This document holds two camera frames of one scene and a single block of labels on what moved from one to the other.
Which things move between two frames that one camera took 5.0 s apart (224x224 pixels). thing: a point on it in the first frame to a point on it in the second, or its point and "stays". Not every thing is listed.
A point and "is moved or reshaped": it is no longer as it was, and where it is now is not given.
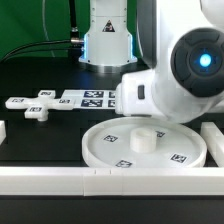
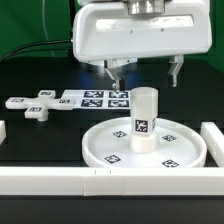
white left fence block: [2, 131] stays
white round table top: [143, 141] is moved or reshaped
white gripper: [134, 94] to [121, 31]
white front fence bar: [110, 181] stays
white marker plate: [92, 98] stays
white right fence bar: [214, 141] stays
